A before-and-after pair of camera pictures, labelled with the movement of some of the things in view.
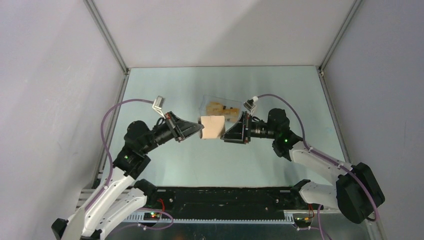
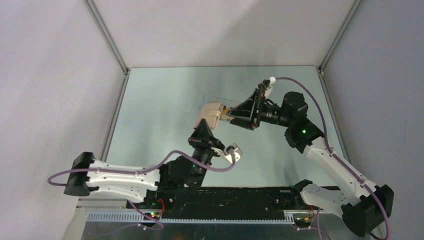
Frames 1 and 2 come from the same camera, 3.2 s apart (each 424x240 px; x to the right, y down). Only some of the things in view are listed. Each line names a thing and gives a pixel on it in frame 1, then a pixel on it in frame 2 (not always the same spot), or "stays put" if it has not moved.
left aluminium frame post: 102,26 stays put
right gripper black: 237,133 to 255,103
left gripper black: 184,129 to 203,137
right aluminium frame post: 329,52 stays put
